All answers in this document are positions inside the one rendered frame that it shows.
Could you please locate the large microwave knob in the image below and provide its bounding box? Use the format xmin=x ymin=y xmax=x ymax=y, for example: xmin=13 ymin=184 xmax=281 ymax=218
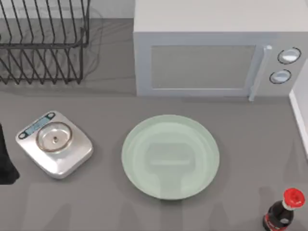
xmin=277 ymin=47 xmax=302 ymax=64

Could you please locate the dark bottle with red cap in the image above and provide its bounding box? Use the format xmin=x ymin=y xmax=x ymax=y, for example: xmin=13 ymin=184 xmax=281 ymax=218
xmin=262 ymin=188 xmax=306 ymax=231

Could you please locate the pale green plate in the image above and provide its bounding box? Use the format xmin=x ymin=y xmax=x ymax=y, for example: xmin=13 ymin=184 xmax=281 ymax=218
xmin=121 ymin=115 xmax=220 ymax=201

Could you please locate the microwave door handle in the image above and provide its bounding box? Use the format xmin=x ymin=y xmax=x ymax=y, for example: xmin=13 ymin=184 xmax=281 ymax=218
xmin=248 ymin=45 xmax=273 ymax=102

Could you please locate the small microwave knob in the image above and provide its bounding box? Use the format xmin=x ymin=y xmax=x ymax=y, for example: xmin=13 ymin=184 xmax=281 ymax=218
xmin=269 ymin=69 xmax=292 ymax=85

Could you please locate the black wire dish rack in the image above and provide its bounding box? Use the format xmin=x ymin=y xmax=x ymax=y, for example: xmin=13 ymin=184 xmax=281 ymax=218
xmin=0 ymin=0 xmax=91 ymax=85

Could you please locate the pale microwave oven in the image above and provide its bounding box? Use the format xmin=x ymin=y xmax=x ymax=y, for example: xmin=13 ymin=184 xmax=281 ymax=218
xmin=133 ymin=0 xmax=308 ymax=102

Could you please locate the silver kitchen scale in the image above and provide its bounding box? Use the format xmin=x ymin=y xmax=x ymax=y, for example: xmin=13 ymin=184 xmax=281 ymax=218
xmin=15 ymin=110 xmax=94 ymax=180

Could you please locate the microwave oven door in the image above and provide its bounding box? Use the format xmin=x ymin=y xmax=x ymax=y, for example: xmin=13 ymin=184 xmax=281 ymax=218
xmin=134 ymin=32 xmax=265 ymax=97

